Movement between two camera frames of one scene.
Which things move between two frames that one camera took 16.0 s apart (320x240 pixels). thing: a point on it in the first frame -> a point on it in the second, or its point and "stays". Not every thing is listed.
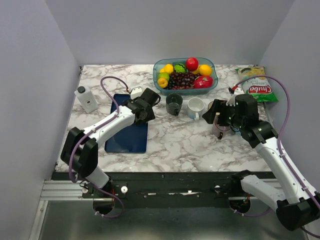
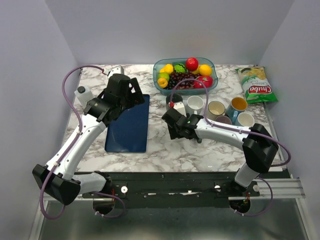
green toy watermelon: (179, 68) stays
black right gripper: (218, 106) -> (173, 133)
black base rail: (171, 190) stays
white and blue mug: (195, 106) stays
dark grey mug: (173, 103) stays
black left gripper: (150, 116) -> (136, 97)
